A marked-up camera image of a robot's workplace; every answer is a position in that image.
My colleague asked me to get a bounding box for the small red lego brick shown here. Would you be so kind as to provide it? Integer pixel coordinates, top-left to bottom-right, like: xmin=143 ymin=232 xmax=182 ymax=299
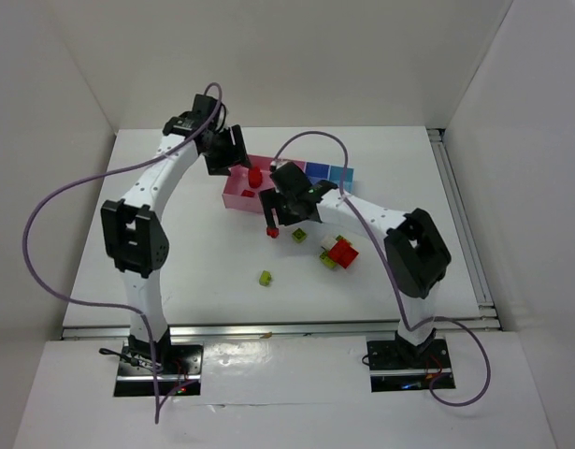
xmin=266 ymin=227 xmax=279 ymax=239

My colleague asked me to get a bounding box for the green lego brick with studs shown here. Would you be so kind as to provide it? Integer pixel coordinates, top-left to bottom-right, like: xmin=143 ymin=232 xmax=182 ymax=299
xmin=292 ymin=228 xmax=308 ymax=243

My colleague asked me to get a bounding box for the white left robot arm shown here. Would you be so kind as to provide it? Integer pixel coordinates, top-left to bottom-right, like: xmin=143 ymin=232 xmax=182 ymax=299
xmin=100 ymin=94 xmax=251 ymax=365

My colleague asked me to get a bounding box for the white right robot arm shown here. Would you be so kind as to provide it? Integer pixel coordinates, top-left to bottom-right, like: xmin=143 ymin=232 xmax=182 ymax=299
xmin=259 ymin=161 xmax=452 ymax=365

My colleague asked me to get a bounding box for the dark blue container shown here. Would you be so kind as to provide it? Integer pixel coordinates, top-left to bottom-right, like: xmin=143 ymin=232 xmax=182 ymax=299
xmin=305 ymin=162 xmax=331 ymax=184

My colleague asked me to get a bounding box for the small pink container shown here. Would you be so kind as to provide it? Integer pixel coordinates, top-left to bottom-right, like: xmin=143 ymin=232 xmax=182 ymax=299
xmin=272 ymin=157 xmax=308 ymax=175

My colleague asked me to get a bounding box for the light blue container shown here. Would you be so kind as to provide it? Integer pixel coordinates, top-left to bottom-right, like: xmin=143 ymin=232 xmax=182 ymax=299
xmin=328 ymin=166 xmax=354 ymax=193

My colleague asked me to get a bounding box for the white lego brick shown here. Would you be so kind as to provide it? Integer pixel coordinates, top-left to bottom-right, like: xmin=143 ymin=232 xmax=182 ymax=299
xmin=320 ymin=235 xmax=338 ymax=252

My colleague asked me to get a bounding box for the green lego plate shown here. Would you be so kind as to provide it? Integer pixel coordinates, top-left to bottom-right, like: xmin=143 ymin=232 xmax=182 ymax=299
xmin=319 ymin=251 xmax=338 ymax=270

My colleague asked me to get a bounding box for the large red lego brick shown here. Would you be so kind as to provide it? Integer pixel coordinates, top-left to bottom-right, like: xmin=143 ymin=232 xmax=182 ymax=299
xmin=327 ymin=239 xmax=359 ymax=269

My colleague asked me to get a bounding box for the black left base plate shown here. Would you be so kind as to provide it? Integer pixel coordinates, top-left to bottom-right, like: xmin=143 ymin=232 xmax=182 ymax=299
xmin=113 ymin=342 xmax=204 ymax=398

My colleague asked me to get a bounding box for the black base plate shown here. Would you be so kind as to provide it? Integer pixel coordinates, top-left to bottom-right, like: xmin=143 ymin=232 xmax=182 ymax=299
xmin=113 ymin=342 xmax=204 ymax=398
xmin=362 ymin=339 xmax=455 ymax=393

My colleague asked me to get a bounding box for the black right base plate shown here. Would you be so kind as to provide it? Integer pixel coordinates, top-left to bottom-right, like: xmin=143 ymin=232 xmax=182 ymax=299
xmin=362 ymin=339 xmax=455 ymax=393

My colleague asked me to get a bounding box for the aluminium side rail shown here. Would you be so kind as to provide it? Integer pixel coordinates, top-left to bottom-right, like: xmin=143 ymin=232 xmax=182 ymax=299
xmin=426 ymin=128 xmax=500 ymax=328

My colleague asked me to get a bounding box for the aluminium front rail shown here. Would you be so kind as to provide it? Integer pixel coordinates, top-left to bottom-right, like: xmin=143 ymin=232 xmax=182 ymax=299
xmin=60 ymin=318 xmax=501 ymax=341

